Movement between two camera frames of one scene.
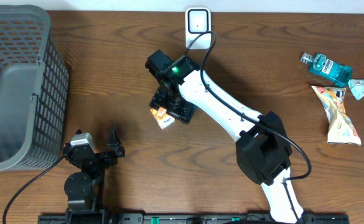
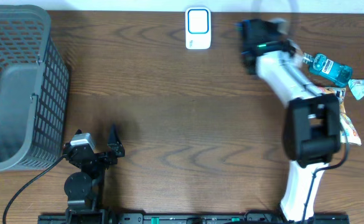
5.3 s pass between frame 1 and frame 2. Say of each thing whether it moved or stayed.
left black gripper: stayed
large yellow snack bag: stayed
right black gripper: moved
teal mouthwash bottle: stayed
